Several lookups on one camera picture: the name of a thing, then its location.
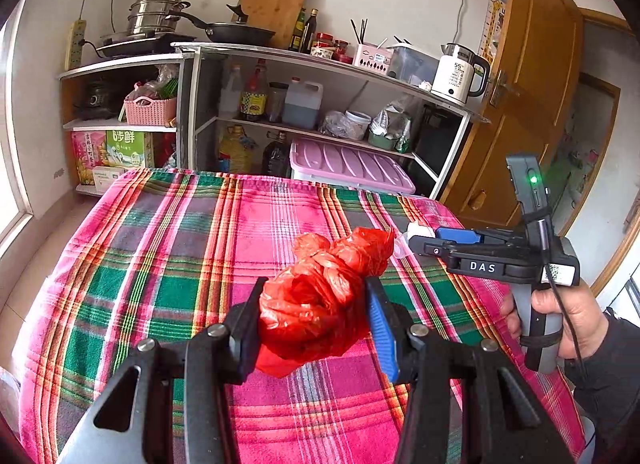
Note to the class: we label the white plastic tub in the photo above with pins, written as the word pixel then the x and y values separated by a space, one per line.
pixel 357 124

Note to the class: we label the red plastic bag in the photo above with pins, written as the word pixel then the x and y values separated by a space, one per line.
pixel 310 304

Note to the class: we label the person's right hand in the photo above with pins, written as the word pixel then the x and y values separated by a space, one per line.
pixel 577 314

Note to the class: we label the clear plastic bottle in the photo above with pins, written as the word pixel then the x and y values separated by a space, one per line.
pixel 230 94

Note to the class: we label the person's right forearm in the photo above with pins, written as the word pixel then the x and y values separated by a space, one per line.
pixel 612 374

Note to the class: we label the yellow power strip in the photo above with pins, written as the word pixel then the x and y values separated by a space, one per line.
pixel 74 44

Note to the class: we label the translucent plastic jug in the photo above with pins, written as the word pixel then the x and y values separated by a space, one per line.
pixel 302 106

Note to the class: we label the wooden door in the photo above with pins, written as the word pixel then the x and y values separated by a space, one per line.
pixel 530 69

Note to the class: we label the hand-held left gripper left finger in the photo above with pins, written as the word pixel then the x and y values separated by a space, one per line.
pixel 245 331

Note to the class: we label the green white packet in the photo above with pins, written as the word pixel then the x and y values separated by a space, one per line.
pixel 404 136

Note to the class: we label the clear plastic container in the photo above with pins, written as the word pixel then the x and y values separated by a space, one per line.
pixel 412 66

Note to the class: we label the yellow cooking oil bottle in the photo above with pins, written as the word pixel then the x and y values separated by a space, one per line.
pixel 235 151

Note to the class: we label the floral cloth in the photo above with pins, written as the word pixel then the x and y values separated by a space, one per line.
pixel 580 159

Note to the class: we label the bamboo cutting board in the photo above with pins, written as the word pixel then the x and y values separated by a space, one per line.
pixel 275 4

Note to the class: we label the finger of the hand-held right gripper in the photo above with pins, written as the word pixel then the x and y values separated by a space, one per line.
pixel 430 247
pixel 455 234

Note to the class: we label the green glass bottle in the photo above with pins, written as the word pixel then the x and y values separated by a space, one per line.
pixel 297 34

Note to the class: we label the black induction cooker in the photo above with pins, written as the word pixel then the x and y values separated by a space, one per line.
pixel 140 46

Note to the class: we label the wall poster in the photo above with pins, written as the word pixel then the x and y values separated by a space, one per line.
pixel 492 24

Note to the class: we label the white food bag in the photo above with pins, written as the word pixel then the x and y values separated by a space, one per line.
pixel 387 119

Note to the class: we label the steel steamer pot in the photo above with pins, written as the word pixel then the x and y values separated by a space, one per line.
pixel 152 14

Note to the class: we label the red capped sauce bottle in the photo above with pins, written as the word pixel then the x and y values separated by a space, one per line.
pixel 253 99

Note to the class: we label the dark rice cooker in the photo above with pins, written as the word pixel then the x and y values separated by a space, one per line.
pixel 95 99

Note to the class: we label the pink lidded storage box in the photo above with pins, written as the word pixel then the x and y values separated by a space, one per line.
pixel 350 166

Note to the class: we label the patterned small bowl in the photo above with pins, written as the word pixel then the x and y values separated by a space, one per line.
pixel 322 51

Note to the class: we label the dark glass jar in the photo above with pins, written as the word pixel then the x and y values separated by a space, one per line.
pixel 276 104

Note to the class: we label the blue white box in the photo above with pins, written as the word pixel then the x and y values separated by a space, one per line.
pixel 109 179

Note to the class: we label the large dark bottle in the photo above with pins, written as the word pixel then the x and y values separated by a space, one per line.
pixel 275 156

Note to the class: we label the window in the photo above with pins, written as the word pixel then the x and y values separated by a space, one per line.
pixel 12 144

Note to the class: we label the dark sauce bottle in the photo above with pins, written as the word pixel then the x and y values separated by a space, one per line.
pixel 310 34

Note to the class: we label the red lidded jar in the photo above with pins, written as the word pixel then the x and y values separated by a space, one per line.
pixel 324 40

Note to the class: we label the crumpled clear plastic bag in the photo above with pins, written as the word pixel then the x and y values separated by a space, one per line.
pixel 335 125

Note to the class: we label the green white carton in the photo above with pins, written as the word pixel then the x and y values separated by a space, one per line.
pixel 130 149

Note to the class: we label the black frying pan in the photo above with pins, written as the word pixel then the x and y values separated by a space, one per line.
pixel 240 34

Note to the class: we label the pink carton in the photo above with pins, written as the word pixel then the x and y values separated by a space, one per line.
pixel 89 156

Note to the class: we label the small white shelf rack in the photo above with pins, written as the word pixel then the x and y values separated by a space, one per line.
pixel 120 61

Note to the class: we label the white plastic wrapper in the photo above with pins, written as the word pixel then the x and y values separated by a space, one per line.
pixel 419 230

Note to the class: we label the large white shelf rack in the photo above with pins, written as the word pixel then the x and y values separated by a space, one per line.
pixel 300 55

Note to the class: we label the bundle of dark chopsticks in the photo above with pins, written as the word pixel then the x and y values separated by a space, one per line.
pixel 360 31

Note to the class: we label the pink utensil holder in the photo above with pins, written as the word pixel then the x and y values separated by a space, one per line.
pixel 372 60

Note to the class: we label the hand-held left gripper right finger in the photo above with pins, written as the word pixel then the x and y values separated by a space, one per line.
pixel 381 326

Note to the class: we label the pink plaid tablecloth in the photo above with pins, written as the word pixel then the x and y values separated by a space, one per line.
pixel 150 269

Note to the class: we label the green bowl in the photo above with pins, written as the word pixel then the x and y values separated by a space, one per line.
pixel 381 140

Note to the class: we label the white electric kettle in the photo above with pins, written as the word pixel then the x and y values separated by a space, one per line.
pixel 457 74

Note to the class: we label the pink woven basket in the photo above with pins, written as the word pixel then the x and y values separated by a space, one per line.
pixel 150 111

